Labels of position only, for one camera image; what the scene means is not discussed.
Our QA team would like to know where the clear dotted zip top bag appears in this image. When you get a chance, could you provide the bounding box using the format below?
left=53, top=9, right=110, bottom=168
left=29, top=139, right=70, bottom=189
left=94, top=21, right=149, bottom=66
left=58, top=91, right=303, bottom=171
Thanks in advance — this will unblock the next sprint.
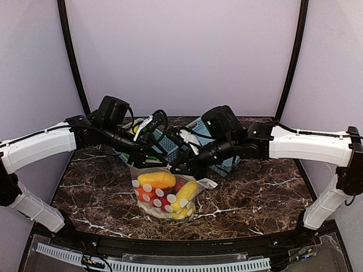
left=128, top=165, right=217, bottom=221

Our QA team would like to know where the yellow toy corn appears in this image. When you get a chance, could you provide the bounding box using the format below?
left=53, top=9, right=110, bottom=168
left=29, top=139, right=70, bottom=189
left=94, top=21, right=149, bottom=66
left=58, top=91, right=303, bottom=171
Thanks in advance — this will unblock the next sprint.
left=176, top=181, right=198, bottom=202

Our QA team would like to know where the white slotted cable duct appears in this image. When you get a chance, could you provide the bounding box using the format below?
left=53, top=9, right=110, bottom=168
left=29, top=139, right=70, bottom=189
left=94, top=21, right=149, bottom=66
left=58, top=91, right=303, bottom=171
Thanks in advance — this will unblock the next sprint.
left=36, top=243, right=271, bottom=272

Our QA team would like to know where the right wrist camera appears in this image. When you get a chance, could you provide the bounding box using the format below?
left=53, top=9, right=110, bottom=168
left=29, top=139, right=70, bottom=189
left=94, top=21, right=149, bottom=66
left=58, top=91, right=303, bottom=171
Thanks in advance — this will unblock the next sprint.
left=167, top=127, right=202, bottom=155

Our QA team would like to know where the large blue perforated basket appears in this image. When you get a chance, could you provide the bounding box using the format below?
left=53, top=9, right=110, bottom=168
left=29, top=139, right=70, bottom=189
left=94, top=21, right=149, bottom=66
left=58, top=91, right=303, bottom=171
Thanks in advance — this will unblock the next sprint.
left=187, top=117, right=241, bottom=177

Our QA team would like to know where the small blue perforated basket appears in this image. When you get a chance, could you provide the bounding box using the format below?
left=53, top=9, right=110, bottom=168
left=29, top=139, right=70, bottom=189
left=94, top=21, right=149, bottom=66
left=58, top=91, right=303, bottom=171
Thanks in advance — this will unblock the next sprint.
left=118, top=118, right=178, bottom=165

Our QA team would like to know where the red toy strawberry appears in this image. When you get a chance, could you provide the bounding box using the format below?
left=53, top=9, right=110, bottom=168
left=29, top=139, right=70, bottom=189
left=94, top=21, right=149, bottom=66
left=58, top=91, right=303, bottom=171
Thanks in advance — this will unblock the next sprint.
left=151, top=196, right=170, bottom=213

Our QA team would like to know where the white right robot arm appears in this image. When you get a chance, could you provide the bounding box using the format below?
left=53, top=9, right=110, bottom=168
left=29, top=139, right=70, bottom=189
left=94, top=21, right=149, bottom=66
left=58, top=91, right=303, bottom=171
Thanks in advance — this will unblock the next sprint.
left=167, top=105, right=362, bottom=231

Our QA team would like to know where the orange toy fruit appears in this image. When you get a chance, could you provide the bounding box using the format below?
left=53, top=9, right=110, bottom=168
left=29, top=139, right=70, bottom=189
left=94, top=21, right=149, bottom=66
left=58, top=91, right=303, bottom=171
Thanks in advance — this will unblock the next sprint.
left=134, top=187, right=157, bottom=203

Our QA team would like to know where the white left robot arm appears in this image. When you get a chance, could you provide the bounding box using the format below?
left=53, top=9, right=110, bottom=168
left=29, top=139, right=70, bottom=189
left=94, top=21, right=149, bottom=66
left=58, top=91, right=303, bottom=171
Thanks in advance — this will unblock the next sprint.
left=1, top=96, right=168, bottom=233

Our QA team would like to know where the yellow toy lemon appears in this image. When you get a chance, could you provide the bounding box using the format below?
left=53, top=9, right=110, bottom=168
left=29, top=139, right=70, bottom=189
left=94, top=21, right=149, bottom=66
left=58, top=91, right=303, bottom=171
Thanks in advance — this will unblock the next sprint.
left=170, top=203, right=195, bottom=220

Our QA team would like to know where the black front table rail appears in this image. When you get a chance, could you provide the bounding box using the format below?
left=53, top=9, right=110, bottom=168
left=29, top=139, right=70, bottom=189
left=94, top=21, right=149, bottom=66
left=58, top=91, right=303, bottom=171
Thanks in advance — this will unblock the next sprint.
left=51, top=231, right=313, bottom=257

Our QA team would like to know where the yellow green toy banana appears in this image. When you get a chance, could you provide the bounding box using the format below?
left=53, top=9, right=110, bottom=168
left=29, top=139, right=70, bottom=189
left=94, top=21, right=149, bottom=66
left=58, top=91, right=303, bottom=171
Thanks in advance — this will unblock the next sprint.
left=129, top=121, right=142, bottom=135

